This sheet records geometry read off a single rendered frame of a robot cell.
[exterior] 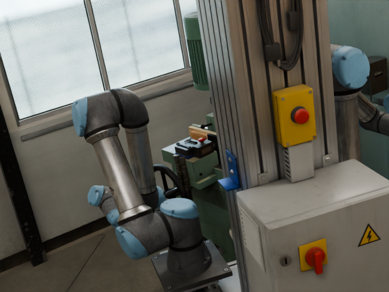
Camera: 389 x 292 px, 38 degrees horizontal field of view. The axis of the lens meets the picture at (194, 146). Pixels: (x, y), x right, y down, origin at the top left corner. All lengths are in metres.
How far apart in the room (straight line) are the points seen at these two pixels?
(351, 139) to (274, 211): 0.53
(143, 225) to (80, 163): 2.04
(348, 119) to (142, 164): 0.70
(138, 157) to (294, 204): 0.76
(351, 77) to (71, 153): 2.38
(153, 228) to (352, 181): 0.65
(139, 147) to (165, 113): 2.03
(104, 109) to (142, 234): 0.40
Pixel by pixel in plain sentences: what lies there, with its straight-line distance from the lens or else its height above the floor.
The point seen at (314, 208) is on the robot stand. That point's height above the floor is 1.23.
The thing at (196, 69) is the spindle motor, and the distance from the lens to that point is 2.39.
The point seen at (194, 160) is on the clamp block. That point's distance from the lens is 2.34.
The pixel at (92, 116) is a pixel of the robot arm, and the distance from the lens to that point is 1.81.
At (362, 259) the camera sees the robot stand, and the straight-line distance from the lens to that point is 1.43.
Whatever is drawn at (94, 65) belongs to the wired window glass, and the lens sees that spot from 3.76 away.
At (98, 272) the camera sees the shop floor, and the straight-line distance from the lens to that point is 3.58.
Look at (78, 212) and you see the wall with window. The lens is 3.88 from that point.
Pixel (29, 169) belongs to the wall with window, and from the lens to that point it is 3.68.
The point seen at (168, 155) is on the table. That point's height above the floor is 0.88.
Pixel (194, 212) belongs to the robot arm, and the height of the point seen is 1.02.
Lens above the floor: 1.88
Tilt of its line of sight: 22 degrees down
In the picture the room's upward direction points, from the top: 10 degrees counter-clockwise
